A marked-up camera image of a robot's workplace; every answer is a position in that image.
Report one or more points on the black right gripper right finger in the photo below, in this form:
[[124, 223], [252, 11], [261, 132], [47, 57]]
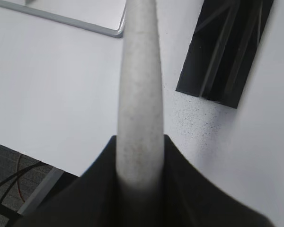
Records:
[[189, 199]]

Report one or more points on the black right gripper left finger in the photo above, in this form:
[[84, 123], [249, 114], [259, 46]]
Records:
[[90, 201]]

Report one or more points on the white-handled kitchen knife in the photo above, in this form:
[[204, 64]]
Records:
[[140, 139]]

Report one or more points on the black knife stand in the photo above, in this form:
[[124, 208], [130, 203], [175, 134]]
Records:
[[222, 49]]

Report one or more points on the grey-rimmed white cutting board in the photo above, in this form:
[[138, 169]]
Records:
[[105, 17]]

